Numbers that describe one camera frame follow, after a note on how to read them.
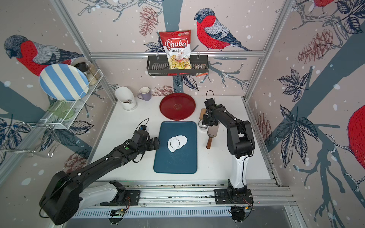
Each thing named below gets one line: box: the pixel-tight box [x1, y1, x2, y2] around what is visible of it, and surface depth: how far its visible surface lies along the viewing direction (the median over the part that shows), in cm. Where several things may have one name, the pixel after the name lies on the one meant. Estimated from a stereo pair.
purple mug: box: [136, 86, 151, 102], surface depth 120 cm
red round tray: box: [159, 92, 197, 121], surface depth 117 cm
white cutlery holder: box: [115, 86, 137, 111], surface depth 110 cm
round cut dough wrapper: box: [169, 138, 181, 149], surface depth 95 cm
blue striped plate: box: [39, 63, 90, 102], surface depth 74 cm
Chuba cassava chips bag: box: [159, 29, 193, 70], surface depth 83 cm
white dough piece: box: [167, 135, 188, 153], surface depth 97 cm
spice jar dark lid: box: [74, 62, 89, 73], surface depth 81 cm
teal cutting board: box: [153, 121, 198, 175], surface depth 94 cm
